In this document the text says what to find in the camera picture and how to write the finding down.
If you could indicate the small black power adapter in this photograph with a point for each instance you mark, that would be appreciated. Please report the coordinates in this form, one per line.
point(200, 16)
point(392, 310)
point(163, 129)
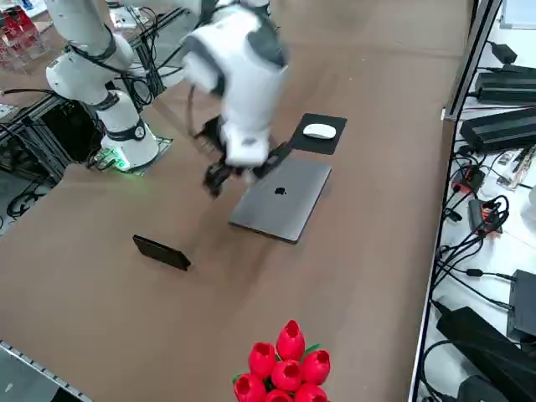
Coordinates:
point(504, 52)

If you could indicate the dark square mouse pad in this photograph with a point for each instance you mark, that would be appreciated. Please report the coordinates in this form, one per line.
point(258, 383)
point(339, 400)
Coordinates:
point(331, 144)

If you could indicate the red plastic tulip flower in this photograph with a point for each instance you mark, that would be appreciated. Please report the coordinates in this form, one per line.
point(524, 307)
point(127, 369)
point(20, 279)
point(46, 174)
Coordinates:
point(310, 393)
point(278, 397)
point(290, 341)
point(287, 374)
point(316, 366)
point(262, 359)
point(250, 387)

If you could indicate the dark green model phone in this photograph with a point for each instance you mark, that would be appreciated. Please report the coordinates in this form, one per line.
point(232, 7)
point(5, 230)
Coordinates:
point(161, 253)

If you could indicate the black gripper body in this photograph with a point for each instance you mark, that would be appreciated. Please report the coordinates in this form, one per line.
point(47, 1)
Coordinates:
point(243, 171)

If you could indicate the silver laptop with apple logo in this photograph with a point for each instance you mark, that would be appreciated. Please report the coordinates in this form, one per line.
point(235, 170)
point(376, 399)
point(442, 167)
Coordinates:
point(285, 205)

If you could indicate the black ribbed power brick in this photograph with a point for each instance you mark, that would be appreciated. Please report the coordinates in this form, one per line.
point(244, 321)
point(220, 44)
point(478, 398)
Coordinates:
point(498, 130)
point(506, 90)

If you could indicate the white computer mouse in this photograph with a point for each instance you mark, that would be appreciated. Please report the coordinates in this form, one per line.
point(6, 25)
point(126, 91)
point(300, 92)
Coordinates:
point(319, 131)

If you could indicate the clear shelf with red packets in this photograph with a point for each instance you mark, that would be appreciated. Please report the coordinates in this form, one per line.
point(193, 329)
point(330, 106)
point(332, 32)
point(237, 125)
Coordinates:
point(17, 29)

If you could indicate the grey aluminium frame rail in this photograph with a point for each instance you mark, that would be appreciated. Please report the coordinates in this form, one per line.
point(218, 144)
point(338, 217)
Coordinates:
point(25, 372)

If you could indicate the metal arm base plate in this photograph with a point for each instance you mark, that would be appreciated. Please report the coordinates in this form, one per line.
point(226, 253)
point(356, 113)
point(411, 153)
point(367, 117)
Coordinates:
point(161, 144)

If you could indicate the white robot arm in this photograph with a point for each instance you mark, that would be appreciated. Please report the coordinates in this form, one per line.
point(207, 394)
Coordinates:
point(247, 84)

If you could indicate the large black power brick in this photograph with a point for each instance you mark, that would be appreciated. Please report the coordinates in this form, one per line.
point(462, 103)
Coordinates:
point(481, 347)

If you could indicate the red and black usb hub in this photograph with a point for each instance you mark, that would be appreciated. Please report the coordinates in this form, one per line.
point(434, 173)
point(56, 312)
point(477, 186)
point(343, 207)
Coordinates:
point(471, 178)

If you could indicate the black rectangular box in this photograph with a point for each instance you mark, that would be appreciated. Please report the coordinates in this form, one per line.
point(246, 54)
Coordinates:
point(523, 305)

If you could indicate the aluminium frame post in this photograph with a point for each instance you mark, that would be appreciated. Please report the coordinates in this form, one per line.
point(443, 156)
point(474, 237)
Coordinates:
point(473, 58)

